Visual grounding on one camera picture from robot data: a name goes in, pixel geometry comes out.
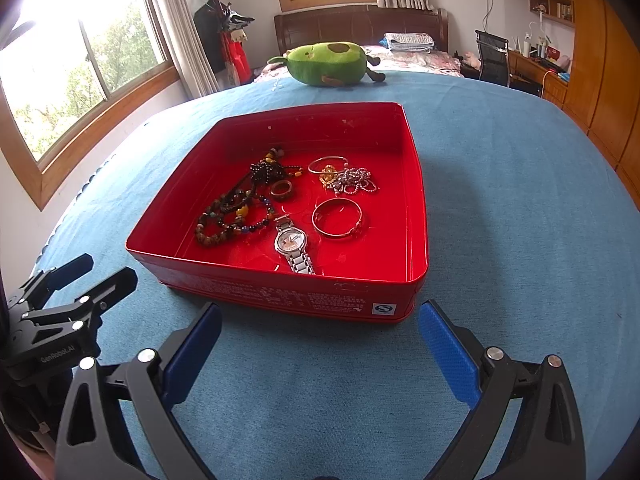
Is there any dark wooden headboard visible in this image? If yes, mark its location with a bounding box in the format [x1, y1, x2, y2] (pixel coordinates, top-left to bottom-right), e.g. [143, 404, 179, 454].
[274, 7, 449, 56]

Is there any thin gold bangle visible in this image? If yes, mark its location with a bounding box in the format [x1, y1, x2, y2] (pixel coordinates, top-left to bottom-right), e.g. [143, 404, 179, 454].
[307, 156, 351, 176]

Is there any brown wooden bead bracelet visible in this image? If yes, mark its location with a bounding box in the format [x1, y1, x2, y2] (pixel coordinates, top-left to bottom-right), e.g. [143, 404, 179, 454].
[194, 192, 251, 248]

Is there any red hanging bag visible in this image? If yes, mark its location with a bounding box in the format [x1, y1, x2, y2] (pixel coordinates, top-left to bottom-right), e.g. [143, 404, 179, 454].
[220, 30, 253, 86]

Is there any wooden wardrobe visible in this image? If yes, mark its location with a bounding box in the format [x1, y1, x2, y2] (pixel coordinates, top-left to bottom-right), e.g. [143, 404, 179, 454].
[565, 0, 640, 196]

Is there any dark bead necklace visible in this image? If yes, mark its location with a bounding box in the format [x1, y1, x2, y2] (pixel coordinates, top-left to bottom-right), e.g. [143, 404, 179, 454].
[227, 146, 305, 201]

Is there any silver wristwatch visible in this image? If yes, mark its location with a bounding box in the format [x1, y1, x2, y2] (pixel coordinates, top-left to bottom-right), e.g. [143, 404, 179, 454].
[272, 214, 317, 276]

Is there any white curtain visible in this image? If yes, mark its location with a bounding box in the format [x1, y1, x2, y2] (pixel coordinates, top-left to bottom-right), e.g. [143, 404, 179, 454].
[137, 0, 221, 101]

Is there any silver chain necklace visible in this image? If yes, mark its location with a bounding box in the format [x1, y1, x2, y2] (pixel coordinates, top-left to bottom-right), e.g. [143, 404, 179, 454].
[320, 165, 379, 196]

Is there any black office chair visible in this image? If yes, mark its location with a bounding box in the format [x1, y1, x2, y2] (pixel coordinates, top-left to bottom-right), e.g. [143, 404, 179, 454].
[474, 30, 512, 87]

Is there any red plastic tray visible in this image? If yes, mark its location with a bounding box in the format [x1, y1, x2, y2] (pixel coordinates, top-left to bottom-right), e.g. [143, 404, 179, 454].
[125, 101, 430, 326]

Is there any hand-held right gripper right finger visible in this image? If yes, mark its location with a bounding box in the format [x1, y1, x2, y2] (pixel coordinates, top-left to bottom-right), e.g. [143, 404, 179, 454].
[419, 299, 587, 480]

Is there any wide gold bangle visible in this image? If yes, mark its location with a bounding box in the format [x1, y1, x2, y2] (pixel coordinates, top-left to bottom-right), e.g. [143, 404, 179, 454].
[311, 197, 366, 240]

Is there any wooden desk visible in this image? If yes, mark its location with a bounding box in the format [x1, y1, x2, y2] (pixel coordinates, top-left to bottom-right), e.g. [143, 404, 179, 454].
[507, 50, 571, 111]

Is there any folded patterned cloth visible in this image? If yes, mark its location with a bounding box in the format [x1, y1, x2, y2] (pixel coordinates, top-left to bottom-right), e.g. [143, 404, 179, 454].
[384, 32, 436, 53]

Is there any green avocado plush toy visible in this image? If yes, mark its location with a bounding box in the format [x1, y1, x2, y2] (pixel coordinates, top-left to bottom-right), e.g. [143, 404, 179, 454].
[266, 41, 386, 87]

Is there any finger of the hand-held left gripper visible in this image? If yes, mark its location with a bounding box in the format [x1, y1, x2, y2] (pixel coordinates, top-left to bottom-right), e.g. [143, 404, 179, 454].
[17, 254, 96, 308]
[22, 267, 138, 331]

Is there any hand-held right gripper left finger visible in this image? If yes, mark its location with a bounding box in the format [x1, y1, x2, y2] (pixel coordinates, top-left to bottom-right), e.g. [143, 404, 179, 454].
[52, 302, 223, 480]

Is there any multicoloured bead bracelet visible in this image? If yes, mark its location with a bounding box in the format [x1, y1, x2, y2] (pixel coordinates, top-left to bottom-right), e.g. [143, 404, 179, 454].
[220, 195, 277, 241]

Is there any large wooden frame window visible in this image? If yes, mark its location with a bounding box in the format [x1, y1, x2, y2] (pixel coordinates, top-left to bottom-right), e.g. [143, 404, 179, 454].
[0, 0, 181, 211]

